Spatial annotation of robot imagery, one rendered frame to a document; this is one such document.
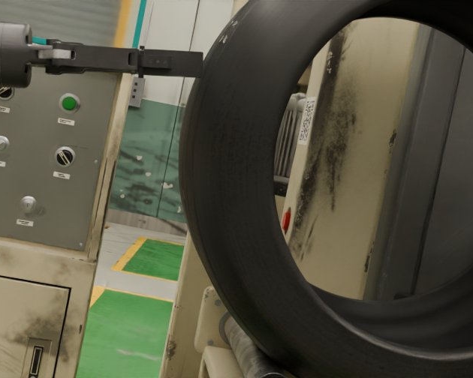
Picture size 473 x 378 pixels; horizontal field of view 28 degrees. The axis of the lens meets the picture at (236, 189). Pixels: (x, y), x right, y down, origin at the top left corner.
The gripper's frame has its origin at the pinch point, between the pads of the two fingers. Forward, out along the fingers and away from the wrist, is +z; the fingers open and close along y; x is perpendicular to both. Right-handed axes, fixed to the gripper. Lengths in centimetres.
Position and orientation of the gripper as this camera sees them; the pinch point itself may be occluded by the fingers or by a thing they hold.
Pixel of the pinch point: (172, 63)
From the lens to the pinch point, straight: 111.6
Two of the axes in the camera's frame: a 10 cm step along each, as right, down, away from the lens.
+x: -0.5, 10.0, 0.7
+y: -1.1, -0.7, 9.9
